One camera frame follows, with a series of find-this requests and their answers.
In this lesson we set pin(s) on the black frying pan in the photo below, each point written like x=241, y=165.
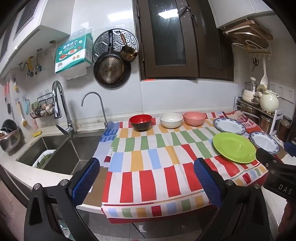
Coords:
x=111, y=69

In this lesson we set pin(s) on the blue patterned cloth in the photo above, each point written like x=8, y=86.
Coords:
x=108, y=136

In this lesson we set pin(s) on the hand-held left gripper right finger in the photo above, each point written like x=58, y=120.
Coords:
x=205, y=180

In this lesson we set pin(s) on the glass jar dark contents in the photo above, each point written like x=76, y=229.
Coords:
x=284, y=129

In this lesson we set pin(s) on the white basket of greens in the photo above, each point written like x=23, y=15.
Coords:
x=44, y=160

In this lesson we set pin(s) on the paper towel pack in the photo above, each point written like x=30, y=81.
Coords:
x=71, y=53

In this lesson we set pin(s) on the steel pot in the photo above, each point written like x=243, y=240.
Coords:
x=268, y=124

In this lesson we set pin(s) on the pink bowl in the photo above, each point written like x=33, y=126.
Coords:
x=194, y=119

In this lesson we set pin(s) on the wall rack with hooks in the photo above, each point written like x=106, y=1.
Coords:
x=259, y=53

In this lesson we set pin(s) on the cream pot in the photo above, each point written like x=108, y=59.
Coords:
x=248, y=96

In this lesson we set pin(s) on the dark brown window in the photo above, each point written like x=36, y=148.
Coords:
x=171, y=34

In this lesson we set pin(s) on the white vented cabinet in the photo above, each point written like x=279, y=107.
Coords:
x=53, y=18

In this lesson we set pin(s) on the red bowl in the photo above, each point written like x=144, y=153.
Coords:
x=140, y=121

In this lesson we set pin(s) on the white wall cabinet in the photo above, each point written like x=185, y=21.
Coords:
x=231, y=11

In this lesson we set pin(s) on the colourful striped cloth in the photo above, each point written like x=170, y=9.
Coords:
x=148, y=162

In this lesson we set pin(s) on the yellow sponge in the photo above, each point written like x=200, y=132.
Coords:
x=37, y=133

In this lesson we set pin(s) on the steel pot lid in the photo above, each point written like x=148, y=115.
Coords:
x=251, y=85

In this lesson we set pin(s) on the blue floral plate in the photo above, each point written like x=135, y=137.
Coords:
x=263, y=141
x=229, y=126

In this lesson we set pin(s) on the slim gooseneck faucet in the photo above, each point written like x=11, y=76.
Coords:
x=103, y=111

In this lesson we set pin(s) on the white metal pot rack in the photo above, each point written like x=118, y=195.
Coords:
x=238, y=102

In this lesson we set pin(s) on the yellow hanging utensil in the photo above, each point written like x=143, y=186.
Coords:
x=29, y=66

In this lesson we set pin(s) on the round metal steamer rack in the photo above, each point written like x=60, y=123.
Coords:
x=101, y=44

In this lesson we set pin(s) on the cream kettle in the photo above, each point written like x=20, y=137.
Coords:
x=268, y=103

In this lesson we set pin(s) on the white wall socket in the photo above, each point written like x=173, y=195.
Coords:
x=280, y=90
x=272, y=86
x=289, y=94

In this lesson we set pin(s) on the person's right hand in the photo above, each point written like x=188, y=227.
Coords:
x=289, y=215

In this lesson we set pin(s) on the black wok with dishes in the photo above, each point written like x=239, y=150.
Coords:
x=9, y=136

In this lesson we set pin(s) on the metal hanging utensil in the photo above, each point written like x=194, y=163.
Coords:
x=38, y=67

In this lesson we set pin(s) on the black scissors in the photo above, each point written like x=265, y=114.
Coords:
x=255, y=62

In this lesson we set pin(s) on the chrome pull-down faucet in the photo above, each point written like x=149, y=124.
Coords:
x=60, y=97

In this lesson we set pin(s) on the white and yellow brush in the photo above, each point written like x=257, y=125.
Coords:
x=23, y=121

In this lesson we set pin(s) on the white bowl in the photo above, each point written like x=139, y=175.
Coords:
x=171, y=120

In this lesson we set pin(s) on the black appliance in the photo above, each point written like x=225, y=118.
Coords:
x=292, y=139

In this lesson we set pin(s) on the white ladle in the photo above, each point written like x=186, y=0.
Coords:
x=264, y=78

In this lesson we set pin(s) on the stainless steel sink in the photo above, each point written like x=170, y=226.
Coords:
x=69, y=153

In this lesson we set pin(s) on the green plate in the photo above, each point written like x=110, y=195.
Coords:
x=233, y=148

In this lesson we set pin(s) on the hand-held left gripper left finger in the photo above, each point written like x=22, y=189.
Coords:
x=85, y=183

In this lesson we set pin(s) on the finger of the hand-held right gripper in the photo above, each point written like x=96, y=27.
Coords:
x=268, y=156
x=291, y=147

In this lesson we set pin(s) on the cutting board wall rack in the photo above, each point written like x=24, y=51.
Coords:
x=245, y=30

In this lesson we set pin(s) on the small brass saucepan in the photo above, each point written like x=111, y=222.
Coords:
x=128, y=53

